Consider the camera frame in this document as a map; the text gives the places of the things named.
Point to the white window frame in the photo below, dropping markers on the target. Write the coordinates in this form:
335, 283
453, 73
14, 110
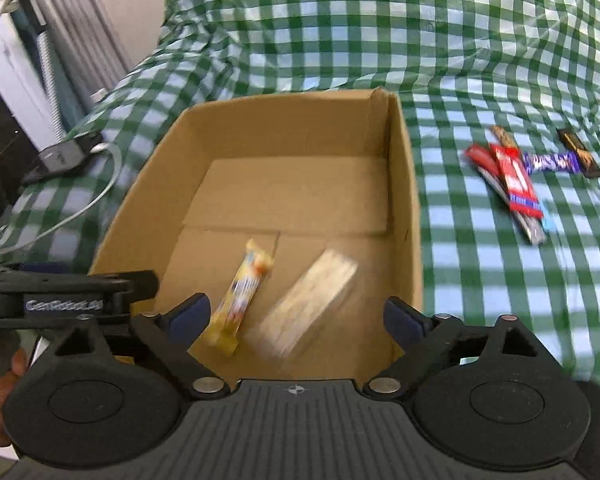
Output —
5, 70

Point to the yellow snack bar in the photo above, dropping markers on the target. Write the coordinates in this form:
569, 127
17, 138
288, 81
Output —
240, 295

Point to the black chocolate bar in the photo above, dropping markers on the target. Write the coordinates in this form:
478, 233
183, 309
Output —
579, 152

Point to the purple chocolate bar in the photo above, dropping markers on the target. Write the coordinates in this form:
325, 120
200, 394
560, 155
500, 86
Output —
552, 162

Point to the red white wafer packet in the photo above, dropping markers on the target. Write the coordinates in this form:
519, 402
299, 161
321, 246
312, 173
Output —
517, 180

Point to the brown cardboard box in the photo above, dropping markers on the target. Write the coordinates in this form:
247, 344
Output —
290, 195

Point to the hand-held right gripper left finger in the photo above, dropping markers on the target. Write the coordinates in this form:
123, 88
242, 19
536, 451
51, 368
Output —
192, 312

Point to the phone holder stand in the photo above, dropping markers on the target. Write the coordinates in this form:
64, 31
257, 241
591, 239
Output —
47, 70

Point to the green checked tablecloth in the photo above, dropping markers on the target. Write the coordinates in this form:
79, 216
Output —
330, 35

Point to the dark smartphone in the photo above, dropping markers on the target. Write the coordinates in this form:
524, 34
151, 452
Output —
62, 156

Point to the clear wafer packet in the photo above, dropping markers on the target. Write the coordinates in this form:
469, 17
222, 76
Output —
305, 300

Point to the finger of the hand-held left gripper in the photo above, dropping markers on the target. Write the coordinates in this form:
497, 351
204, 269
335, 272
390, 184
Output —
135, 285
40, 268

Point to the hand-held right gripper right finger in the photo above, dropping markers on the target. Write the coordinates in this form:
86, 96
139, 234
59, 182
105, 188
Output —
399, 317

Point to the white curtain clip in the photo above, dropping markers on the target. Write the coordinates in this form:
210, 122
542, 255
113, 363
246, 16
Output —
99, 95

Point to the grey curtain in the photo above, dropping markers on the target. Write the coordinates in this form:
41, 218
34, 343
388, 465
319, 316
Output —
90, 35

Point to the red gold candy bar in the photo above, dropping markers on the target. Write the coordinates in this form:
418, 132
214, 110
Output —
504, 137

